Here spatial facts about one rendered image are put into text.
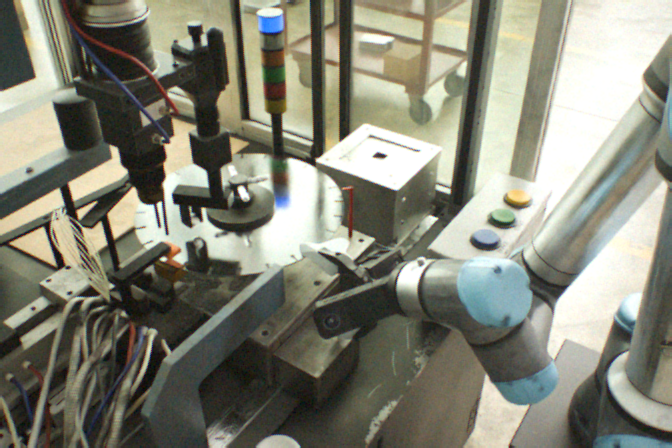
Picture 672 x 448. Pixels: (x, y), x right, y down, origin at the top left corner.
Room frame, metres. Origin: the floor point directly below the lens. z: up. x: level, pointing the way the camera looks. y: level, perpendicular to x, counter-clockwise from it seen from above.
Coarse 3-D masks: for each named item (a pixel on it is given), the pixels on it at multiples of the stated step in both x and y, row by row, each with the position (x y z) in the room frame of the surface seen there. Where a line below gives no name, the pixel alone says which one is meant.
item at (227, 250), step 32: (256, 160) 0.99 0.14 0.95; (288, 160) 0.99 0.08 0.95; (288, 192) 0.89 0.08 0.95; (320, 192) 0.89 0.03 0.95; (256, 224) 0.80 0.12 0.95; (288, 224) 0.80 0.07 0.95; (320, 224) 0.80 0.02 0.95; (192, 256) 0.73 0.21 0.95; (224, 256) 0.73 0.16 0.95; (256, 256) 0.73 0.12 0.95; (288, 256) 0.73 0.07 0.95
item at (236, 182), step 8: (232, 168) 0.89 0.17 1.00; (232, 176) 0.86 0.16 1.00; (240, 176) 0.86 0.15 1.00; (256, 176) 0.86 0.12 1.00; (264, 176) 0.86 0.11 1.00; (224, 184) 0.84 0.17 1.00; (232, 184) 0.84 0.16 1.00; (240, 184) 0.84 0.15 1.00; (240, 192) 0.82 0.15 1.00; (248, 200) 0.81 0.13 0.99
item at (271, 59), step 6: (282, 48) 1.15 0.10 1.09; (264, 54) 1.14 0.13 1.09; (270, 54) 1.13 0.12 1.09; (276, 54) 1.13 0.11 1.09; (282, 54) 1.14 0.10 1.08; (264, 60) 1.14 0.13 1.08; (270, 60) 1.13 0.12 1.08; (276, 60) 1.13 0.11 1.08; (282, 60) 1.14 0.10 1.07; (270, 66) 1.13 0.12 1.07; (276, 66) 1.13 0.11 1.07
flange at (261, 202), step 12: (252, 192) 0.86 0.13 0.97; (264, 192) 0.88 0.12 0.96; (240, 204) 0.83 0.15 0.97; (252, 204) 0.84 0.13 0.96; (264, 204) 0.84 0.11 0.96; (216, 216) 0.81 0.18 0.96; (228, 216) 0.81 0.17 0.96; (240, 216) 0.81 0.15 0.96; (252, 216) 0.81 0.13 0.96; (264, 216) 0.81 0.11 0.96
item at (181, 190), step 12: (216, 180) 0.77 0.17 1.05; (180, 192) 0.78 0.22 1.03; (192, 192) 0.78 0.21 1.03; (204, 192) 0.78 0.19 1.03; (216, 192) 0.77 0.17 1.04; (228, 192) 0.78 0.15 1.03; (180, 204) 0.77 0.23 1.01; (192, 204) 0.77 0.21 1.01; (204, 204) 0.77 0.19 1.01; (216, 204) 0.76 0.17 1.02; (228, 204) 0.76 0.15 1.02; (180, 216) 0.78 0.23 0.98
